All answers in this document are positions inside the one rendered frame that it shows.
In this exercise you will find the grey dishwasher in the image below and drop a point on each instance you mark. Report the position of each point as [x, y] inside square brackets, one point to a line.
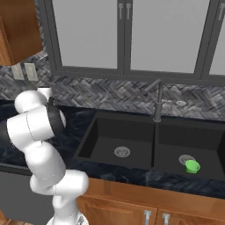
[20, 199]

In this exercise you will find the round metal drain strainer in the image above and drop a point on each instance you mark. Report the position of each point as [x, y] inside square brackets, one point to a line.
[184, 158]
[122, 151]

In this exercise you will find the brown wooden wall cupboard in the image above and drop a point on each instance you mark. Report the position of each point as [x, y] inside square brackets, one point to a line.
[20, 26]

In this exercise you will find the green cup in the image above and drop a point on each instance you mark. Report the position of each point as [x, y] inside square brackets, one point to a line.
[192, 167]

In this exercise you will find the white wall socket plate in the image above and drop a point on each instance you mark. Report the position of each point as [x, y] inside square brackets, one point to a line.
[31, 72]
[18, 72]

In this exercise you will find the grey framed window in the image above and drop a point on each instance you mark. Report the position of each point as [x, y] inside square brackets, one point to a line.
[88, 32]
[167, 35]
[218, 44]

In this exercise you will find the black double basin sink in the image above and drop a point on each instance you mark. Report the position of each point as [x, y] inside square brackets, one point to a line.
[123, 133]

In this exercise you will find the wooden sink front panel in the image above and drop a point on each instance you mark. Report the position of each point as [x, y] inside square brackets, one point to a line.
[152, 196]

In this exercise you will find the dark grey sink tap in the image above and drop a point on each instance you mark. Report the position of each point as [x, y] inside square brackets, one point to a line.
[157, 108]

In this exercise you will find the round metal counter cap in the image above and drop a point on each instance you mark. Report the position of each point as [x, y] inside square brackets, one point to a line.
[181, 103]

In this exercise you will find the wooden cupboard door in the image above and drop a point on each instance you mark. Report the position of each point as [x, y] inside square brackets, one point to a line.
[117, 212]
[196, 219]

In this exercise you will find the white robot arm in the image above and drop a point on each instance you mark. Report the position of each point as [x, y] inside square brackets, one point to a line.
[44, 164]

